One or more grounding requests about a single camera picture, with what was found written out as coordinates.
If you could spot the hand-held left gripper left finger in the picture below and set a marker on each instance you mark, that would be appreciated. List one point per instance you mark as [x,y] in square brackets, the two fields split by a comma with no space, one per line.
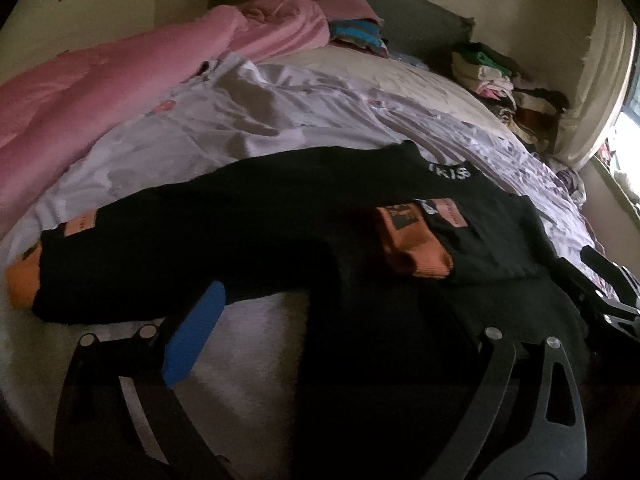
[192,332]

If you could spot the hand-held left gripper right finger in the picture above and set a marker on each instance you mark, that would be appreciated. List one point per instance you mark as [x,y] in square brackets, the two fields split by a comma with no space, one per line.
[500,375]

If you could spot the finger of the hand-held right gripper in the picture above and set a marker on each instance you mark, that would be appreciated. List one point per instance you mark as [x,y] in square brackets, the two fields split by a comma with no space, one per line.
[607,266]
[582,285]

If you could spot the black sweater with orange cuffs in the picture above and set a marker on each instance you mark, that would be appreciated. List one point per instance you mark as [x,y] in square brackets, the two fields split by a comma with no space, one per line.
[280,220]

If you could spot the stack of folded clothes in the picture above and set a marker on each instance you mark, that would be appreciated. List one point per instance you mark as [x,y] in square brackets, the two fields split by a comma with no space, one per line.
[505,85]

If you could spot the pile of colourful clothes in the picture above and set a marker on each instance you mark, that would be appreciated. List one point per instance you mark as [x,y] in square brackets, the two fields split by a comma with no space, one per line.
[357,35]

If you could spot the crumpled pale cloth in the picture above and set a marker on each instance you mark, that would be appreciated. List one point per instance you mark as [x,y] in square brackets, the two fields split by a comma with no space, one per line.
[570,182]

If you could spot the window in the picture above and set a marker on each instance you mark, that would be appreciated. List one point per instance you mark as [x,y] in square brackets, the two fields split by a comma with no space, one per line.
[625,160]

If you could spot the white curtain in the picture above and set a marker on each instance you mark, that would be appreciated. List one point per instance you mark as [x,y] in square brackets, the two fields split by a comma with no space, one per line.
[600,75]

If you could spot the white floral duvet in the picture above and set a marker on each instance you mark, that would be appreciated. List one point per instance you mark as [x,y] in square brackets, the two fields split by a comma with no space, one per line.
[240,120]

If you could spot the pink blanket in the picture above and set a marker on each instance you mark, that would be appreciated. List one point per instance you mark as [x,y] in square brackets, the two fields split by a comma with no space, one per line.
[100,90]

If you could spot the beige bed sheet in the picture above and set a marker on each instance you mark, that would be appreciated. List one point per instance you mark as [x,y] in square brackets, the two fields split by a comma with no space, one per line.
[400,80]

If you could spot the grey headboard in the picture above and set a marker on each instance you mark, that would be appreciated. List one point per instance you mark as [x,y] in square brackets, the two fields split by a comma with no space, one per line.
[400,10]

